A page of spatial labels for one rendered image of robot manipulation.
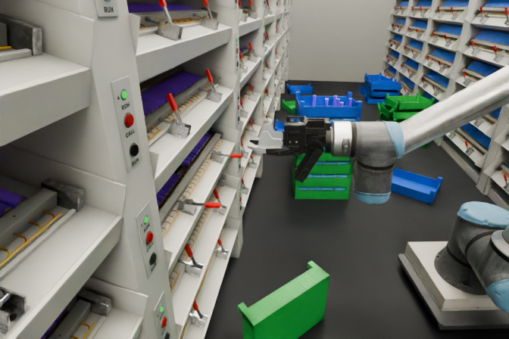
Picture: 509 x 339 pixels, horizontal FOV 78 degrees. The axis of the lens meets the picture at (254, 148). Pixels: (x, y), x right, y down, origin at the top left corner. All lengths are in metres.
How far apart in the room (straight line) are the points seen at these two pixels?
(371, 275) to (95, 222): 1.17
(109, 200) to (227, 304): 0.89
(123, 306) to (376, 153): 0.61
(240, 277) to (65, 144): 1.03
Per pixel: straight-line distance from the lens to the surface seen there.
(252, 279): 1.35
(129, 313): 0.59
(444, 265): 1.35
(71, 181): 0.47
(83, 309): 0.57
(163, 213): 0.72
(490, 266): 1.13
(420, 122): 0.97
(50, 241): 0.44
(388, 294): 1.40
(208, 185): 0.87
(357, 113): 1.64
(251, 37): 1.75
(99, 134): 0.42
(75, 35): 0.39
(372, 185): 0.85
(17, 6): 0.43
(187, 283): 0.88
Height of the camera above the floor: 0.99
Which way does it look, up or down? 24 degrees down
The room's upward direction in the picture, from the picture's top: straight up
